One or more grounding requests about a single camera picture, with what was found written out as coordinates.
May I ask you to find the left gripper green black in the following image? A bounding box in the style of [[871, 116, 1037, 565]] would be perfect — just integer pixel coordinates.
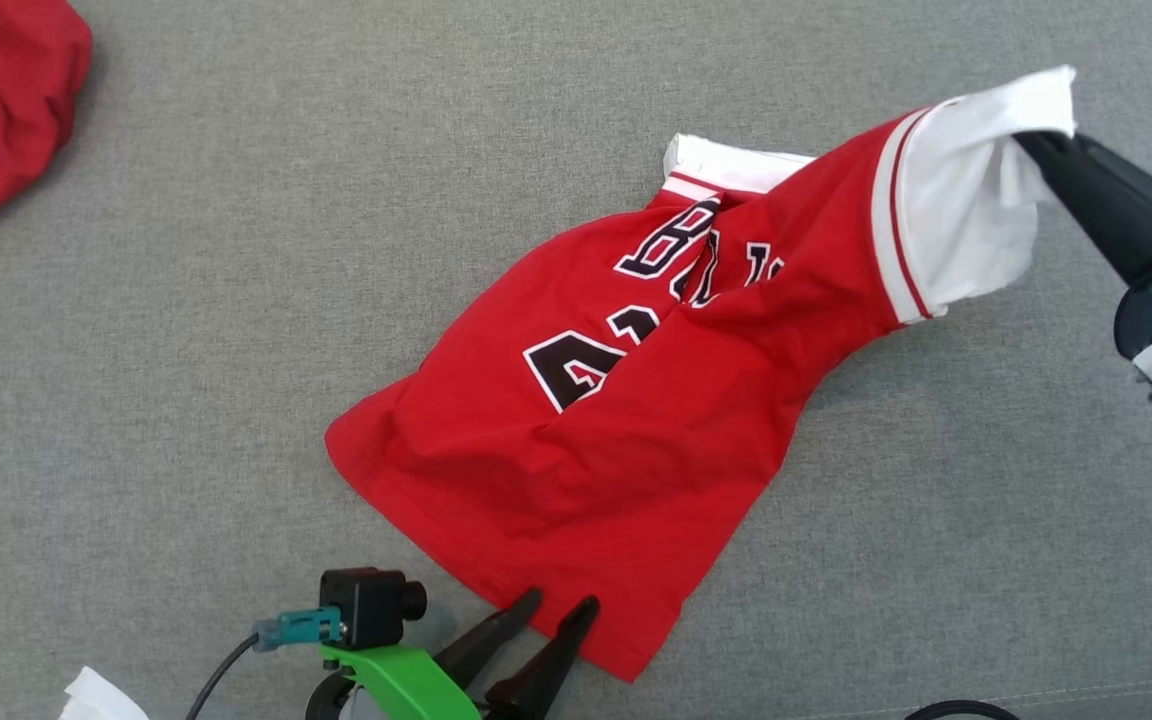
[[304, 588, 601, 720]]

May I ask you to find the red jersey with black lettering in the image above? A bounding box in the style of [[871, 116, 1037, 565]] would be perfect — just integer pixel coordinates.
[[324, 65, 1079, 683]]

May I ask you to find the teal left camera connector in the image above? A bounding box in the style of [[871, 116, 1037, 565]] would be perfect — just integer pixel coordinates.
[[253, 607, 343, 654]]

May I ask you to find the black left camera cable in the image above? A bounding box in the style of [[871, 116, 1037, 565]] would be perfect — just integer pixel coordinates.
[[183, 632, 263, 720]]

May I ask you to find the white cable label tag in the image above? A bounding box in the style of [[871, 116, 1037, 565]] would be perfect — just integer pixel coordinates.
[[58, 666, 150, 720]]

